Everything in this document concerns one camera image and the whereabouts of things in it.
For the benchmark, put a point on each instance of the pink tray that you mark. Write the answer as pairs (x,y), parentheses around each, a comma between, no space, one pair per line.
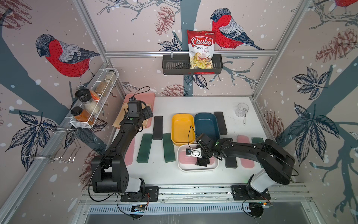
(148,98)

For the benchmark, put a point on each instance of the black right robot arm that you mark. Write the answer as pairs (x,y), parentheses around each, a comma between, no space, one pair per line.
(277,164)

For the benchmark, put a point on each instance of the metal wire hook rack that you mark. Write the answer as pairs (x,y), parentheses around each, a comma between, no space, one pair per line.
(62,147)

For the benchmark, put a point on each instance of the white storage box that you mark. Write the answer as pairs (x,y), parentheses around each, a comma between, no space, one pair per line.
(213,163)

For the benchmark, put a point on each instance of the black pencil case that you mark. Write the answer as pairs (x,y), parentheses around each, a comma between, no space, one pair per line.
(158,128)
(221,123)
(230,162)

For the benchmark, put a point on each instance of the white wire spice rack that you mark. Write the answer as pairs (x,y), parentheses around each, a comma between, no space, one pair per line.
(100,100)

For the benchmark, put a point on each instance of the black wire basket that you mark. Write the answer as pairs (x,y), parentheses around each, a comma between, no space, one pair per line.
(180,65)

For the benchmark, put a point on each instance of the clear measuring cup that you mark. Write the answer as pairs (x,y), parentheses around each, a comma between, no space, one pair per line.
(241,112)

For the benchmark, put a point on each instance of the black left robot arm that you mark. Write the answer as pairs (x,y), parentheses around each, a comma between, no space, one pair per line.
(109,171)

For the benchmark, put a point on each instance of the Chuba cassava chips bag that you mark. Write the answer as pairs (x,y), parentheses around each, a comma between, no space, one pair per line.
(201,49)

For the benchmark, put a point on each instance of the pink pencil case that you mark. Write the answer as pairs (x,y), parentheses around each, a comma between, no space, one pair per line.
(187,160)
(246,159)
(130,153)

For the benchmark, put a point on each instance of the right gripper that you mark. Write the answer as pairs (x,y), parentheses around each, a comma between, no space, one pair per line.
(202,162)

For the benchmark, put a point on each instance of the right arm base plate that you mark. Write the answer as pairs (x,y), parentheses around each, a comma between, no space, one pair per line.
(241,193)

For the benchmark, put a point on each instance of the tan cloth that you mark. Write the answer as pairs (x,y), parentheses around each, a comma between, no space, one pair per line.
(120,117)

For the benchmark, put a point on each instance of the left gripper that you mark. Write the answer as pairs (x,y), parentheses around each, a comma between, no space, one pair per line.
(144,110)

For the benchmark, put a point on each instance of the tan spice jar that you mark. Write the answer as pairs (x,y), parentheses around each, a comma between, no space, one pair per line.
(104,87)

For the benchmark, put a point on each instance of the dark teal storage box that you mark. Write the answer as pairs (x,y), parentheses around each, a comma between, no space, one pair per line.
(206,123)

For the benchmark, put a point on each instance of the orange spice jar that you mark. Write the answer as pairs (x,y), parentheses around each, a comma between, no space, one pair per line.
(82,115)

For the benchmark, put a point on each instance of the yellow storage box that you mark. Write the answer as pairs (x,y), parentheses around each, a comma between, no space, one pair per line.
(183,129)

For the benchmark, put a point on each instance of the black lid spice grinder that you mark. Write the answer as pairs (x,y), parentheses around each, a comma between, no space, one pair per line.
(84,95)

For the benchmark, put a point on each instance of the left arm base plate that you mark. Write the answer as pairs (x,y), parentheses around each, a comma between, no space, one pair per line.
(144,195)

